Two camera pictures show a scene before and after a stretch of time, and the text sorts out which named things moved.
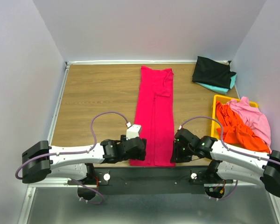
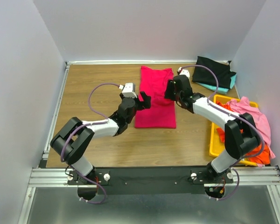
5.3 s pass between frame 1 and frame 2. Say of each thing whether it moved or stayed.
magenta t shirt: moved
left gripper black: moved
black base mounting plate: stayed
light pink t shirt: stayed
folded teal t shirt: stayed
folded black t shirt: stayed
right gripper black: moved
